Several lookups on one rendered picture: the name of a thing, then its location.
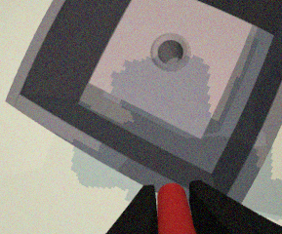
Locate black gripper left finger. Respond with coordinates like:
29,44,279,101
105,184,159,234

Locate red peg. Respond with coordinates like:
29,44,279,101
157,183,196,234

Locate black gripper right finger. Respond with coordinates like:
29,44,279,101
188,180,282,234

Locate grey open square box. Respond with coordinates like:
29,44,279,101
5,0,282,204

